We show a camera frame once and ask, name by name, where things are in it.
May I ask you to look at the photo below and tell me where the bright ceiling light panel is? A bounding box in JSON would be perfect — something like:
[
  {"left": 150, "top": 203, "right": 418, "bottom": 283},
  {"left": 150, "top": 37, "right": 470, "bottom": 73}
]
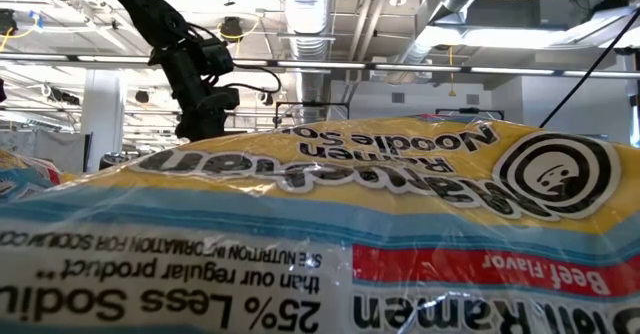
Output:
[{"left": 429, "top": 6, "right": 640, "bottom": 50}]

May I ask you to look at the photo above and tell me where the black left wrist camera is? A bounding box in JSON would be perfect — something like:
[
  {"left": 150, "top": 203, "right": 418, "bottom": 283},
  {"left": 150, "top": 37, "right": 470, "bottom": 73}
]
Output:
[{"left": 199, "top": 37, "right": 236, "bottom": 78}]

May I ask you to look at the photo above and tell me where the silver ribbed ventilation duct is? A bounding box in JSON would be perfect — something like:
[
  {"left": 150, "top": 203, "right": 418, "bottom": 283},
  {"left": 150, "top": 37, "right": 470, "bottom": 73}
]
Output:
[{"left": 278, "top": 0, "right": 337, "bottom": 125}]

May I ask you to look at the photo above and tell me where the yellow hanging cord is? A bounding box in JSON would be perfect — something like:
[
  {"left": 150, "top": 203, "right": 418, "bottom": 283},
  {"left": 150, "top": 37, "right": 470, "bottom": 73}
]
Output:
[{"left": 447, "top": 46, "right": 457, "bottom": 98}]

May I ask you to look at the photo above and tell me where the black hanging cable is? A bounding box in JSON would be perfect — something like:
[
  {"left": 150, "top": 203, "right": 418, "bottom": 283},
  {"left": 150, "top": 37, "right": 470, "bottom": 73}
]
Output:
[{"left": 538, "top": 7, "right": 640, "bottom": 129}]

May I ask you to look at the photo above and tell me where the yellow ceiling cable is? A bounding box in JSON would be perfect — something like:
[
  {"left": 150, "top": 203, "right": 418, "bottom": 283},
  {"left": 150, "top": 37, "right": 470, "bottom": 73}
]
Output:
[
  {"left": 217, "top": 16, "right": 264, "bottom": 43},
  {"left": 0, "top": 12, "right": 42, "bottom": 53}
]

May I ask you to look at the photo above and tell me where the white pillar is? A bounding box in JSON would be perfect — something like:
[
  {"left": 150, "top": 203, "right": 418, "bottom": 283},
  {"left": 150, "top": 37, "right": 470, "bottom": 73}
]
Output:
[{"left": 82, "top": 68, "right": 125, "bottom": 173}]

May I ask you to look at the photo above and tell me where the blue Maruchan beef ramen packet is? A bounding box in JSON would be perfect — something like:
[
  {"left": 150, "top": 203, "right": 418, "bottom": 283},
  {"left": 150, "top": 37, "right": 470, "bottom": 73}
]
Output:
[
  {"left": 0, "top": 148, "right": 64, "bottom": 203},
  {"left": 0, "top": 115, "right": 640, "bottom": 334}
]

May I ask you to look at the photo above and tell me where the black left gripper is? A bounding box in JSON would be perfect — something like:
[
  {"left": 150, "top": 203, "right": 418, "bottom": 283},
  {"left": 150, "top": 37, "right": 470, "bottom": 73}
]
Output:
[{"left": 173, "top": 84, "right": 242, "bottom": 144}]

